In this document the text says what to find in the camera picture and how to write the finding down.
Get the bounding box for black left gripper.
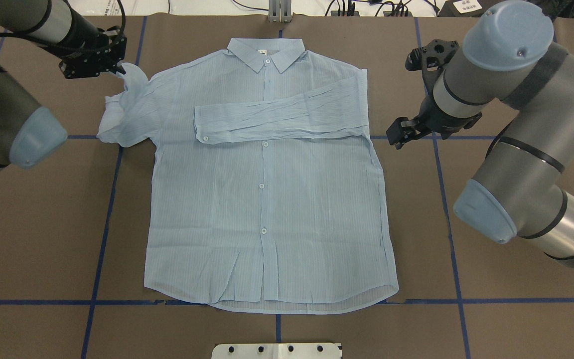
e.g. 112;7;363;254
59;26;127;79

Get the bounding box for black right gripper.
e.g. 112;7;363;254
386;39;483;150

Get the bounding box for light blue button-up shirt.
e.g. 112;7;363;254
97;38;399;314

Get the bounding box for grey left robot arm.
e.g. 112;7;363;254
0;0;127;172

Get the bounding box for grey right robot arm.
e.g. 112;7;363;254
386;0;574;269

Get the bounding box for black box with label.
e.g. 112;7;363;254
438;0;496;17

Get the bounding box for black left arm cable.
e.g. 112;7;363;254
0;0;127;55

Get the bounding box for black cables at table edge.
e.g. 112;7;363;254
232;0;439;18

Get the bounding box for grey aluminium frame post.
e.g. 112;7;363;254
268;0;293;23

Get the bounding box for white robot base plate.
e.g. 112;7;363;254
211;343;343;359

